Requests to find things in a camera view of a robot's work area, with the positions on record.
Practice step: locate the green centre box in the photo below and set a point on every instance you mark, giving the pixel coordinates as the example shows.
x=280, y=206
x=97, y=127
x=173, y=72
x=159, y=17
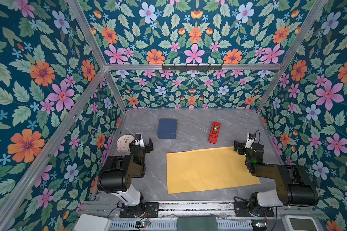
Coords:
x=206, y=223

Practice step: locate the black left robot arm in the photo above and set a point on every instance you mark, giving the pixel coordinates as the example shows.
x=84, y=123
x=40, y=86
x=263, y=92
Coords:
x=117, y=173

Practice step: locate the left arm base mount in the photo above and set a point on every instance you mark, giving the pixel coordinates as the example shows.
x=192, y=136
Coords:
x=144, y=209

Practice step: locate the round white analog clock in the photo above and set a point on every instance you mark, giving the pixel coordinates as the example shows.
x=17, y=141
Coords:
x=123, y=143

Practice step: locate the yellow wrapping paper sheet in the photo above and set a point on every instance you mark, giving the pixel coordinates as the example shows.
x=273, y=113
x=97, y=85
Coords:
x=207, y=169

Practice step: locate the white device bottom right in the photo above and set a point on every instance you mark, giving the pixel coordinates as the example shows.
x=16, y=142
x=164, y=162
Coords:
x=300, y=223

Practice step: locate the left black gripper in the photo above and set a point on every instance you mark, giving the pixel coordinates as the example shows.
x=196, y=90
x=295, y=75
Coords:
x=144, y=146

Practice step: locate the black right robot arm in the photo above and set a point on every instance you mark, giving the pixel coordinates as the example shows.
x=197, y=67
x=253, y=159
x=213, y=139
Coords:
x=293, y=186

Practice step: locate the red tape dispenser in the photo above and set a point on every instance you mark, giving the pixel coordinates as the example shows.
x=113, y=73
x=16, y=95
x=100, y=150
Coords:
x=214, y=133

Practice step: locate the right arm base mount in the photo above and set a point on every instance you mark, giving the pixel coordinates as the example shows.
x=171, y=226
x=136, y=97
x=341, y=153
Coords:
x=247, y=209

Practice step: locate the white box bottom left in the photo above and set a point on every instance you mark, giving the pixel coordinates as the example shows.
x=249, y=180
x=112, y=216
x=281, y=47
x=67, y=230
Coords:
x=92, y=223

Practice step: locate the blue gift box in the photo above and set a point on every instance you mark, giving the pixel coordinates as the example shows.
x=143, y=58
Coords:
x=167, y=128

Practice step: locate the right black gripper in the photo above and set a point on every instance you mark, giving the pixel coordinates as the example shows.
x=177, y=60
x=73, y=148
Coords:
x=242, y=147

